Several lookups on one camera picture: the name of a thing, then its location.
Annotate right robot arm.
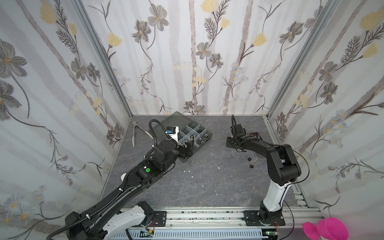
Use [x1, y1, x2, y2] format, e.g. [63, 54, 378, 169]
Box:
[226, 115, 302, 226]

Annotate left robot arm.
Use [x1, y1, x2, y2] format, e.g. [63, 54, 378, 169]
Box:
[47, 119, 195, 240]

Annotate green compartment organizer box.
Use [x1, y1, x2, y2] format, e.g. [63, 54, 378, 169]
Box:
[161, 112, 213, 163]

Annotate metal kitchen tongs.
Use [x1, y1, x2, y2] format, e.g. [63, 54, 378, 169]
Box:
[131, 121, 154, 148]

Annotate pink plastic cup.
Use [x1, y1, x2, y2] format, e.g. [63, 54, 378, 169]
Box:
[303, 218, 350, 240]

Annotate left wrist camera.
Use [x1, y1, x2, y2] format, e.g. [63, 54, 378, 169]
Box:
[166, 126, 179, 141]

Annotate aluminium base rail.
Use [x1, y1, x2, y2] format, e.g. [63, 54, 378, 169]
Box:
[111, 207, 323, 240]

